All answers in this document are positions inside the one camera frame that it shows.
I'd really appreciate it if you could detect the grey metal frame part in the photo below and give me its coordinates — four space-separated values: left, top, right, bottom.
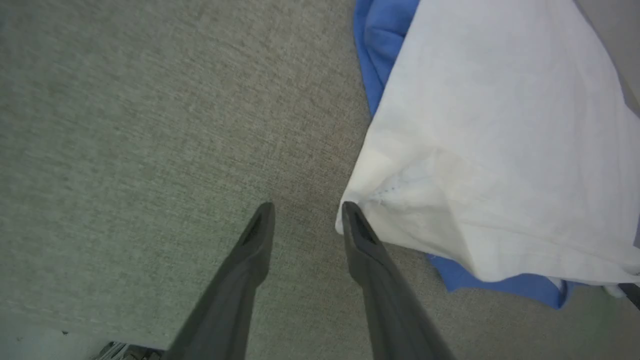
94 341 167 360

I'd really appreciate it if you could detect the blue and white garment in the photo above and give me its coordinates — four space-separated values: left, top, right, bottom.
334 0 640 310

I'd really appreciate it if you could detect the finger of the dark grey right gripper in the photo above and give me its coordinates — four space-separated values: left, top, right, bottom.
618 282 640 310

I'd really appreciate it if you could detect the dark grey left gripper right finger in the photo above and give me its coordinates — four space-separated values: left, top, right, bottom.
341 201 456 360

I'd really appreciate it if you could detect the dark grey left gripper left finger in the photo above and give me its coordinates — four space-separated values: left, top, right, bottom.
162 202 276 360

